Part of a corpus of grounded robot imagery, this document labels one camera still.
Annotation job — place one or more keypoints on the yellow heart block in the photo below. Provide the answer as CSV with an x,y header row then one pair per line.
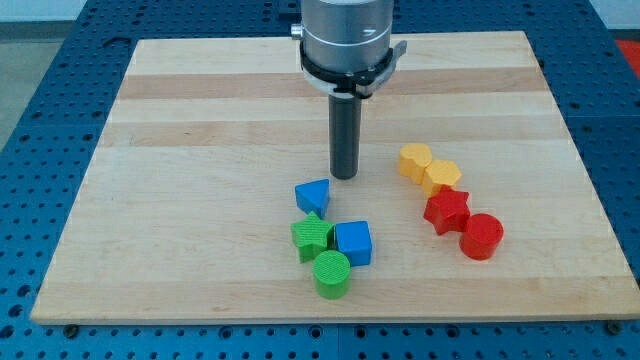
x,y
413,160

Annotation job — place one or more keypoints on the yellow hexagon block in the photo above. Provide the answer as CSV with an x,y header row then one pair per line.
x,y
439,174

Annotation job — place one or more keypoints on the red cylinder block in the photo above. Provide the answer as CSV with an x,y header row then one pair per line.
x,y
481,237

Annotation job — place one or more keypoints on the green cylinder block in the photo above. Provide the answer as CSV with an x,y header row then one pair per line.
x,y
331,271

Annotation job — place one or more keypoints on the red star block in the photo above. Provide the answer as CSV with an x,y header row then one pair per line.
x,y
448,211

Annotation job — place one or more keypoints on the wooden board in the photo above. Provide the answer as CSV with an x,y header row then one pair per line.
x,y
184,213

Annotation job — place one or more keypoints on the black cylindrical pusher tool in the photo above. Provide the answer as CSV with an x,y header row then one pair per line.
x,y
344,136

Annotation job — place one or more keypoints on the blue cube block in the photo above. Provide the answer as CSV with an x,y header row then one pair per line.
x,y
353,239

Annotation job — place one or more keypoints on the green star block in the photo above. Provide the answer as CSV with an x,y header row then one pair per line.
x,y
311,236

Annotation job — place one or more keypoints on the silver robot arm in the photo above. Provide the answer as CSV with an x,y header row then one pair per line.
x,y
345,46

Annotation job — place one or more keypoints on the blue triangle block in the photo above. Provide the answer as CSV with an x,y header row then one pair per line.
x,y
313,197

